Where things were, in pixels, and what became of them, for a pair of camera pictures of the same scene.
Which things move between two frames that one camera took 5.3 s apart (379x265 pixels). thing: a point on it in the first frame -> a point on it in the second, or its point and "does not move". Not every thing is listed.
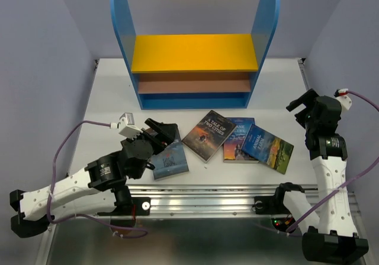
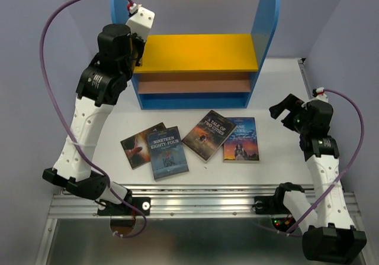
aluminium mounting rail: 203,201 does not move
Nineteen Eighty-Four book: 170,161 does not move
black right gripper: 308,99 -> 291,103
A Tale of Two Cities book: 207,136 does not move
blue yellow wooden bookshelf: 198,71 does not move
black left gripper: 167,132 -> 140,41
